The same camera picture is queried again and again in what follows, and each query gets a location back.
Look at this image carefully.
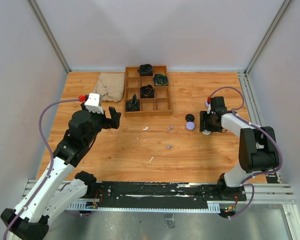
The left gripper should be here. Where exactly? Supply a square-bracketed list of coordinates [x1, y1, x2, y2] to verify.
[81, 102, 121, 146]

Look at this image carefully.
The black earbud case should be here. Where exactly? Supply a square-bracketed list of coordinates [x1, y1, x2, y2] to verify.
[185, 113, 195, 122]

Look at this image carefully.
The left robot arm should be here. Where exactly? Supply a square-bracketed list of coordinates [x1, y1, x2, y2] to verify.
[0, 107, 122, 240]

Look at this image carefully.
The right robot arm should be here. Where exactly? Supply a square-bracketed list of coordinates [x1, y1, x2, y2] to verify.
[199, 96, 282, 200]

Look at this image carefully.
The white earbud case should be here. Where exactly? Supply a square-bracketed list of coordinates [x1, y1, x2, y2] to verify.
[201, 130, 211, 136]

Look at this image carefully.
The dark floral folded tie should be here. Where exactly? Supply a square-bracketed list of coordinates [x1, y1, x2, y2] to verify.
[125, 94, 140, 112]

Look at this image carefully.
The beige folded cloth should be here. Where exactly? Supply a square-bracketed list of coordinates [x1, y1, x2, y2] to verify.
[92, 72, 125, 103]

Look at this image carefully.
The black orange rolled tie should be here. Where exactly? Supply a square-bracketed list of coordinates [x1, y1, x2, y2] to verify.
[140, 84, 155, 99]

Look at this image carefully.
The wooden compartment tray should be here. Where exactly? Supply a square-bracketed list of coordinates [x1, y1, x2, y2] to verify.
[123, 64, 173, 118]

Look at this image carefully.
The black rolled tie top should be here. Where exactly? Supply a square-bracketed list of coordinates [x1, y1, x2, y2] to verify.
[137, 64, 153, 77]

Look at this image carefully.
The blue yellow rolled tie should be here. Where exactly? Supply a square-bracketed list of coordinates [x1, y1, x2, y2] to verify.
[153, 73, 169, 87]

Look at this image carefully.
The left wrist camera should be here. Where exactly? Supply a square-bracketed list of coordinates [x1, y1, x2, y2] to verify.
[84, 93, 104, 114]

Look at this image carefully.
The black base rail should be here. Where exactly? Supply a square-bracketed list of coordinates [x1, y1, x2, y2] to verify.
[85, 181, 247, 211]

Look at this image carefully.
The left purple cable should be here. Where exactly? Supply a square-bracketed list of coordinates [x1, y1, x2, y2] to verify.
[2, 94, 88, 240]

